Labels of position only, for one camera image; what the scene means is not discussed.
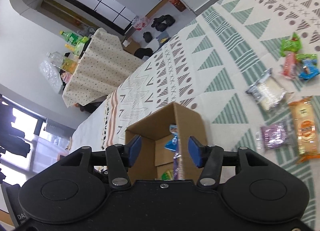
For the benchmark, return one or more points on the orange biscuit packet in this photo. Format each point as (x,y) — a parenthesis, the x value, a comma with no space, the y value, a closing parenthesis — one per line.
(306,130)

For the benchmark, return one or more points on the green candy packet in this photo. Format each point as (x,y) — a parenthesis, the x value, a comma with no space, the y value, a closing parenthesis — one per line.
(290,44)
(307,57)

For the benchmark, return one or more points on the blue and white snack packet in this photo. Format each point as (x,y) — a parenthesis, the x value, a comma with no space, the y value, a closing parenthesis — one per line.
(173,140)

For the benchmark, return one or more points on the green soda bottle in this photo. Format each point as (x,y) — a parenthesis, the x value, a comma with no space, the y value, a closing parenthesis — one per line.
(71,37)

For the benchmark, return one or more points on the clear bottle yellow liquid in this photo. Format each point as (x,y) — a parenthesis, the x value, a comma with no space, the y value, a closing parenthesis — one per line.
(63,62)

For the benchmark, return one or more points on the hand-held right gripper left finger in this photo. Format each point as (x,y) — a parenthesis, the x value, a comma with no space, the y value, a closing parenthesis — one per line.
(133,150)

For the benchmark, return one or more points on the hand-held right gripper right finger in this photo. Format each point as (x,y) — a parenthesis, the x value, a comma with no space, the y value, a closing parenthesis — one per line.
(196,152)

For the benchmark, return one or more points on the blue candy packet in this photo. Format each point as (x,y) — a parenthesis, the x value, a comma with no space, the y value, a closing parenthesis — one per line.
(308,69)

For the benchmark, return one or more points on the small purple snack packet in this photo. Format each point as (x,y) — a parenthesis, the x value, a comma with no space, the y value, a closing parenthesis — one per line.
(276,135)

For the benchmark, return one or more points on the green tissue pack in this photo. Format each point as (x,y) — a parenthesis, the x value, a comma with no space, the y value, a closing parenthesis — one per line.
(81,43)

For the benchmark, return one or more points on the bright window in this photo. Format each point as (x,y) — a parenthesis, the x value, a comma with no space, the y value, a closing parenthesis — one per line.
(17,125)

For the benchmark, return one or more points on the long purple snack packet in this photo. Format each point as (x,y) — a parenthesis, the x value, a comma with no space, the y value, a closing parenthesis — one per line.
(178,164)

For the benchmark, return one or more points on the pink bottle multipack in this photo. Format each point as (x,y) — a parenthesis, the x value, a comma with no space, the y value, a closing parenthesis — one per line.
(140,22)

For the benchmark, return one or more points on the dotted cream tablecloth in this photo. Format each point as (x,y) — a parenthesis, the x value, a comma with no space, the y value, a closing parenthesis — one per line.
(100,65)

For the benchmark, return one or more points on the dark red bottle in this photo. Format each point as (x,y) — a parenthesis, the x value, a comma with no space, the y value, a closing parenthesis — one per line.
(175,0)

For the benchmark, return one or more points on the yellow bag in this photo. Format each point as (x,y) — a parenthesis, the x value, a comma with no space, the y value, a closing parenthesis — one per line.
(163,40)

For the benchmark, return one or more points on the brown cardboard box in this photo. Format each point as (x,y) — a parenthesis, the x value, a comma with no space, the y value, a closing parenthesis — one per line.
(186,120)

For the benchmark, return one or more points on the pink pouch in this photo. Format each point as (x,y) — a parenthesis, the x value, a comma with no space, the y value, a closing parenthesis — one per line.
(66,77)

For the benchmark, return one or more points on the white rice cracker packet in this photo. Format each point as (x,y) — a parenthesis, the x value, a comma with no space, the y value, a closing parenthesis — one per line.
(268,93)

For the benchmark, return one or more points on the green foil snack packet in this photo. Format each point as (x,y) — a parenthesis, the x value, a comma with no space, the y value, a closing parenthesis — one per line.
(167,174)

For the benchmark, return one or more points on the black grid sliding door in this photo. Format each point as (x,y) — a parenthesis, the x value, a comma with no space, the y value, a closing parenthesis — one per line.
(95,3)

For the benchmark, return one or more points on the white bed sheet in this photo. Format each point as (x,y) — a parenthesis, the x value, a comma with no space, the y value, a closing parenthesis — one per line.
(90,123)

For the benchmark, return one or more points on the pink candy packet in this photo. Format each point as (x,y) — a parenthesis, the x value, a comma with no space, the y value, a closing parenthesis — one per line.
(288,67)

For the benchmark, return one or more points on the black slipper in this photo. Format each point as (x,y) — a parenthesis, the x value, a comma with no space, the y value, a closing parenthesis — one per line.
(159,24)
(169,19)
(147,36)

